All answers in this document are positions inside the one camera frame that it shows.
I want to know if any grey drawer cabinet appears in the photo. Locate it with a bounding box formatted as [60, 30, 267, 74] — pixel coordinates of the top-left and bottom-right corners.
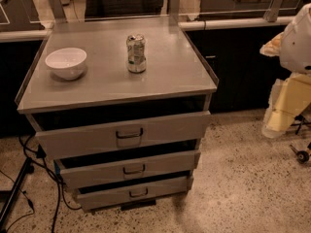
[15, 16, 220, 216]

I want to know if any white horizontal rail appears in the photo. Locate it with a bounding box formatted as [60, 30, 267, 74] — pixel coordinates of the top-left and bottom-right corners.
[0, 16, 294, 43]

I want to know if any person in dark clothes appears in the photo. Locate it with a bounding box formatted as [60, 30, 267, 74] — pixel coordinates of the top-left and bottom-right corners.
[85, 0, 163, 18]

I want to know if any white ceramic bowl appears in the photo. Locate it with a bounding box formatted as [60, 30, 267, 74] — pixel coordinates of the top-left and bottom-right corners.
[45, 48, 86, 80]

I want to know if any grey middle drawer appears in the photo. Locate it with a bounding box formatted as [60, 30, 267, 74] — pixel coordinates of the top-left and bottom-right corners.
[56, 140, 200, 189]

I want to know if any black tripod stand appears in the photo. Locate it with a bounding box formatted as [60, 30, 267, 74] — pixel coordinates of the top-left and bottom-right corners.
[0, 157, 33, 233]

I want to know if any grey bottom drawer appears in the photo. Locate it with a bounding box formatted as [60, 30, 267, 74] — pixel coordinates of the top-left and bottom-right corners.
[77, 171, 193, 212]

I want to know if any black caster wheel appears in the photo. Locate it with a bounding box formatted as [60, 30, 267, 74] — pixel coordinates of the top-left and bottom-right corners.
[290, 145, 311, 164]

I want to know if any crushed green soda can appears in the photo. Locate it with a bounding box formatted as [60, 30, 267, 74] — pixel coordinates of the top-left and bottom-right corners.
[126, 34, 146, 73]

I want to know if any grey drawer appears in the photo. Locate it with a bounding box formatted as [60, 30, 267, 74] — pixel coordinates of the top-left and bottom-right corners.
[56, 140, 200, 189]
[77, 171, 193, 212]
[35, 95, 209, 159]

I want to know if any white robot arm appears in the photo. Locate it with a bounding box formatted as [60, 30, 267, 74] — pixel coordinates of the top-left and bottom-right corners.
[259, 4, 311, 138]

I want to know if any black floor cable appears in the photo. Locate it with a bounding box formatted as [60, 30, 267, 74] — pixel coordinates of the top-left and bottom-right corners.
[0, 134, 82, 233]

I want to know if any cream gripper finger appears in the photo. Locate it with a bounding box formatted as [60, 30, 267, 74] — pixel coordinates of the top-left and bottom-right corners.
[261, 73, 311, 138]
[259, 33, 283, 57]

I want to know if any grey top drawer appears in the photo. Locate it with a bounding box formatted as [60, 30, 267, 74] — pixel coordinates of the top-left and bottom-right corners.
[35, 95, 209, 159]

